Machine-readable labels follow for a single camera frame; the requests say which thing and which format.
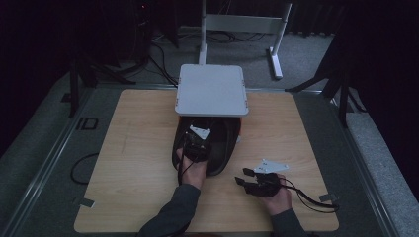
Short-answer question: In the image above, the person's left hand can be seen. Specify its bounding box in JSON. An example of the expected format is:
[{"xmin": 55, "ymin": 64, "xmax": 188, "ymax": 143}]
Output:
[{"xmin": 175, "ymin": 147, "xmax": 209, "ymax": 191}]

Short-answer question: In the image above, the black floor cable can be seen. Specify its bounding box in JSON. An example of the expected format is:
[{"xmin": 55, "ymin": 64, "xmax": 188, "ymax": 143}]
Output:
[{"xmin": 70, "ymin": 152, "xmax": 100, "ymax": 186}]

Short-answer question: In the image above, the person's right hand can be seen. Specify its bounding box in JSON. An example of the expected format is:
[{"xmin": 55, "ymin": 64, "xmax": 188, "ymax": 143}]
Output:
[{"xmin": 262, "ymin": 174, "xmax": 293, "ymax": 217}]

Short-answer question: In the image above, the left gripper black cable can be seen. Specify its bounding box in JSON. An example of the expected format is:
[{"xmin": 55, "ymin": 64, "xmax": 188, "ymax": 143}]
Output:
[{"xmin": 177, "ymin": 153, "xmax": 200, "ymax": 186}]

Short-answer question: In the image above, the bundle of dark floor cables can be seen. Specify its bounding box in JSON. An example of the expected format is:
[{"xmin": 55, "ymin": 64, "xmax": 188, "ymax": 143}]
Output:
[{"xmin": 147, "ymin": 31, "xmax": 268, "ymax": 88}]

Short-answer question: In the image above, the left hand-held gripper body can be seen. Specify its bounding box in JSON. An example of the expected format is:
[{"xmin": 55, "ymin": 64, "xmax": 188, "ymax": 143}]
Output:
[{"xmin": 183, "ymin": 125, "xmax": 212, "ymax": 163}]

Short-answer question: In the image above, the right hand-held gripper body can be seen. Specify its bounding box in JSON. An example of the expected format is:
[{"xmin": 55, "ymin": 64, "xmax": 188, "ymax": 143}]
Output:
[{"xmin": 245, "ymin": 158, "xmax": 291, "ymax": 198}]

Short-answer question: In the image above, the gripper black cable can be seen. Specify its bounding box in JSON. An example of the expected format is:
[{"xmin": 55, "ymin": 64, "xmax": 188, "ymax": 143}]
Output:
[
  {"xmin": 280, "ymin": 177, "xmax": 340, "ymax": 214},
  {"xmin": 177, "ymin": 153, "xmax": 200, "ymax": 186}
]

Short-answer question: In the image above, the grey tape piece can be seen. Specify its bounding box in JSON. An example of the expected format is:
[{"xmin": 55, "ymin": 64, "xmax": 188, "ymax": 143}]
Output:
[
  {"xmin": 80, "ymin": 197, "xmax": 97, "ymax": 209},
  {"xmin": 318, "ymin": 193, "xmax": 339, "ymax": 203}
]

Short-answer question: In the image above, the black tripod stand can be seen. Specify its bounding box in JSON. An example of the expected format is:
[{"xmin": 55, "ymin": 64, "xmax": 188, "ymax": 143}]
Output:
[
  {"xmin": 285, "ymin": 63, "xmax": 368, "ymax": 128},
  {"xmin": 67, "ymin": 53, "xmax": 136, "ymax": 119}
]

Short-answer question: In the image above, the white metal stand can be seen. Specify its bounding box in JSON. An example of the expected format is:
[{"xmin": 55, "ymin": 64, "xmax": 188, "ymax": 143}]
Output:
[{"xmin": 198, "ymin": 0, "xmax": 293, "ymax": 80}]

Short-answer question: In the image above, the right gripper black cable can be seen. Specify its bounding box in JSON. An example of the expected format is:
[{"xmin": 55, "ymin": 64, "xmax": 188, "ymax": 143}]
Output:
[{"xmin": 280, "ymin": 177, "xmax": 340, "ymax": 214}]

